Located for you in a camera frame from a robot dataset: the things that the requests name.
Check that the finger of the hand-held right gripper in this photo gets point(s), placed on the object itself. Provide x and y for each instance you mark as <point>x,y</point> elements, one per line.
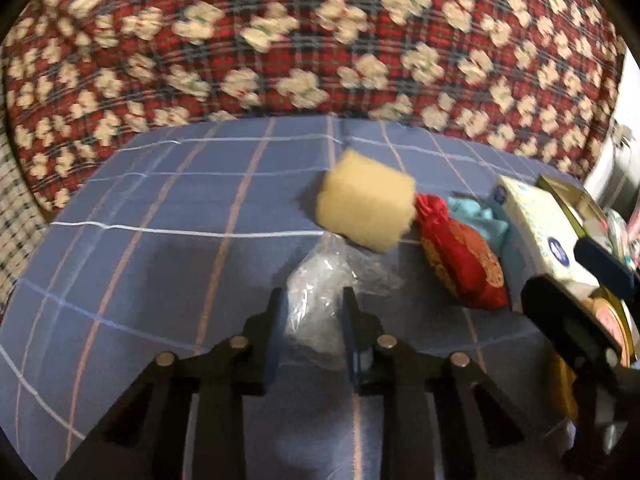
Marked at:
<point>570,320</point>
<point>607,270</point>

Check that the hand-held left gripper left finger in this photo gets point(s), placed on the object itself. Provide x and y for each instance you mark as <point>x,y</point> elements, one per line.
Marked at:
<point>276,332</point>

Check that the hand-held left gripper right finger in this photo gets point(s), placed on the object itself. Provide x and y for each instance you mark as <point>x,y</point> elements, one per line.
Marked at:
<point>352,340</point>

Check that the clear plastic bag white filling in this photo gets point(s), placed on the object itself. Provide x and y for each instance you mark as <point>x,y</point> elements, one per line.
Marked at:
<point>320,300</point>

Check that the olive gold tin box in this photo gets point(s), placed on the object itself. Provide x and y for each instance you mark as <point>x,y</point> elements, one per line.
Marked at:
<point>567,195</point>

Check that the round tin with pink lid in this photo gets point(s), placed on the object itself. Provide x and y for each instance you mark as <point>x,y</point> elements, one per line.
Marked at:
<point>612,320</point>

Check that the dotted tissue pack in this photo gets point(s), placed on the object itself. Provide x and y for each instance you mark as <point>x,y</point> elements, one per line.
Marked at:
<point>535,225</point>

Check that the white cabinet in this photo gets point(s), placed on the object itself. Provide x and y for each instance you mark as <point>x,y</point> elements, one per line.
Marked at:
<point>620,150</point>

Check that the red satin pouch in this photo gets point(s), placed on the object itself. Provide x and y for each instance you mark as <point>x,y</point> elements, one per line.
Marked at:
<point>465,260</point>

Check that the teal cloth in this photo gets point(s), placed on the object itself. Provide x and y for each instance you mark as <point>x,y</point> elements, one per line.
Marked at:
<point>480,215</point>

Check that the yellow sponge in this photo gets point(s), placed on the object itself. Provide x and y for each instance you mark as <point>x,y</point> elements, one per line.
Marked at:
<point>365,200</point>

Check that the blue plaid bed sheet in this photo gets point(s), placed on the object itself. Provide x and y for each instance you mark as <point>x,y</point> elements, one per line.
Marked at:
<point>175,220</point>

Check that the white green checked cloth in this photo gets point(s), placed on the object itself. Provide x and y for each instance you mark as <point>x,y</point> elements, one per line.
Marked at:
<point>17,220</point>

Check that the red plaid floral blanket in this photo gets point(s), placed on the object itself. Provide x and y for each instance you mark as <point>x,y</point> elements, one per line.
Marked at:
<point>300,35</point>

